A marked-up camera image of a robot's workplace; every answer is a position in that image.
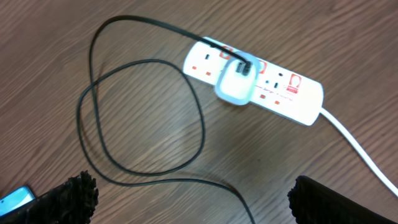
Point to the white power strip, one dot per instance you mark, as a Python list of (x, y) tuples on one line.
[(277, 89)]

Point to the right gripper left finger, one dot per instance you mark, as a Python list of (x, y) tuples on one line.
[(72, 202)]

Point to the white charger plug adapter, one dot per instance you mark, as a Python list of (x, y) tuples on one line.
[(236, 84)]

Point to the Samsung Galaxy smartphone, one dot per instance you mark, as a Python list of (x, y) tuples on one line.
[(16, 199)]

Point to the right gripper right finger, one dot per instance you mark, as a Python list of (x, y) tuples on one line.
[(314, 203)]

